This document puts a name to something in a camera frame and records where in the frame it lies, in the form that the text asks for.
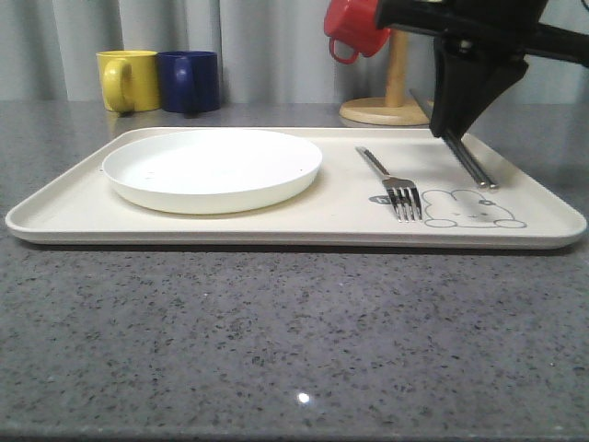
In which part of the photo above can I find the dark blue mug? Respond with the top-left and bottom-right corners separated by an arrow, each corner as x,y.
156,51 -> 221,114

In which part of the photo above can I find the white round plate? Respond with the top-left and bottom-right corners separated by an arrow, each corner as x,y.
102,128 -> 323,215

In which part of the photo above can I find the cream rabbit serving tray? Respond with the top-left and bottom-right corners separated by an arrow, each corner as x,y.
6,127 -> 587,250

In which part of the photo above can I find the silver metal fork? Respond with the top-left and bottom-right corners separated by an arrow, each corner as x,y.
355,146 -> 422,222

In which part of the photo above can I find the yellow mug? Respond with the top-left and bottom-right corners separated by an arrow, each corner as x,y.
97,50 -> 160,113

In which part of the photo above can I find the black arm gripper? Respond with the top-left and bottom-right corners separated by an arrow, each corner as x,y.
375,0 -> 588,137

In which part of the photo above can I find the red mug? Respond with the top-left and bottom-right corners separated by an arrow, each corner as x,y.
323,0 -> 391,64

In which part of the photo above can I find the wooden mug tree stand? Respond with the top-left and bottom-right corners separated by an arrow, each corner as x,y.
340,30 -> 429,126

